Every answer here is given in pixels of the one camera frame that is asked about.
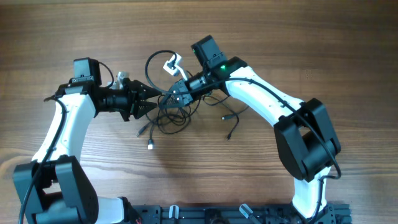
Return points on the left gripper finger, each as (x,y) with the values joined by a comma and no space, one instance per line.
(141,108)
(144,91)

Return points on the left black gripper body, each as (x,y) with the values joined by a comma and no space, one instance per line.
(129,88)

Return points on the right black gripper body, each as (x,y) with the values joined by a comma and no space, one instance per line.
(188,99)

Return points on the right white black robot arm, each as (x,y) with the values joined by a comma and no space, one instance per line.
(306,140)

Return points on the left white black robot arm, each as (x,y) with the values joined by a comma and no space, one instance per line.
(53,187)

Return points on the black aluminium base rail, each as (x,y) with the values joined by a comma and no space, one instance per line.
(278,213)

